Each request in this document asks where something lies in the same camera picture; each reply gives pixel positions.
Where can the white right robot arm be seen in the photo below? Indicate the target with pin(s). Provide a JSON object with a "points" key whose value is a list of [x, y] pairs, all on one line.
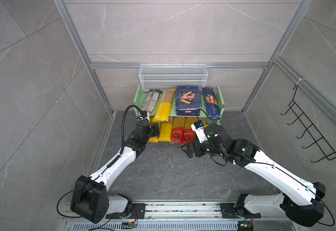
{"points": [[299, 200]]}

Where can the black wire hook rack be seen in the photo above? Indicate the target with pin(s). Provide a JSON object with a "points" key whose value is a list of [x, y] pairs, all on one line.
{"points": [[310, 128]]}

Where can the green two-tier shelf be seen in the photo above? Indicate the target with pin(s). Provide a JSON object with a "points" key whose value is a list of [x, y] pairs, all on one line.
{"points": [[141, 95]]}

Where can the white wire mesh basket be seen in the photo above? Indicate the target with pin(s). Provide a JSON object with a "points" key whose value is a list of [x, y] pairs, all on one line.
{"points": [[169, 76]]}

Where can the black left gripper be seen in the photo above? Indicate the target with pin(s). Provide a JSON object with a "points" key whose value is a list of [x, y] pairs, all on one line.
{"points": [[154, 130]]}

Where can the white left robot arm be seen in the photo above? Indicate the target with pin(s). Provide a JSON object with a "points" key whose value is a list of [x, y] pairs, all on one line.
{"points": [[90, 199]]}

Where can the clear brown spaghetti package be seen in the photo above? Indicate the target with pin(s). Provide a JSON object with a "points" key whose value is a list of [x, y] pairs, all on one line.
{"points": [[151, 100]]}

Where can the blue Barilla spaghetti box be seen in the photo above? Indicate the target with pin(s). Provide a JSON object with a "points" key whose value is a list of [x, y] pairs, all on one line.
{"points": [[213, 110]]}

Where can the red spaghetti package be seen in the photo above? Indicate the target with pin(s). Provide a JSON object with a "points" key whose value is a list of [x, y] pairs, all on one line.
{"points": [[177, 130], [188, 133]]}

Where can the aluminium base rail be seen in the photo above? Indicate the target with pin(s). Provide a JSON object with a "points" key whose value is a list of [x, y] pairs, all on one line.
{"points": [[168, 209]]}

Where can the yellow spaghetti package underneath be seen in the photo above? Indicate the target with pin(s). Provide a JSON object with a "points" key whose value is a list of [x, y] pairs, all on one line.
{"points": [[154, 139]]}

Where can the red spaghetti package front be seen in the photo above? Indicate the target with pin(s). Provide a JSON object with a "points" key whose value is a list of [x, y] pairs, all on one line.
{"points": [[188, 133]]}

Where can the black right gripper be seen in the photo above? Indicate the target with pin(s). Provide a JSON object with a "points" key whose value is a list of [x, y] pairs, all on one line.
{"points": [[196, 145]]}

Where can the yellow Pastatime spaghetti package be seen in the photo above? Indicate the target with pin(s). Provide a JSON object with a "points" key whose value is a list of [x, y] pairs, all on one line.
{"points": [[164, 106]]}

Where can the blue Barilla pasta bag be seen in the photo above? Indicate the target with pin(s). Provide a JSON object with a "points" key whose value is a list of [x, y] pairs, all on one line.
{"points": [[188, 101]]}

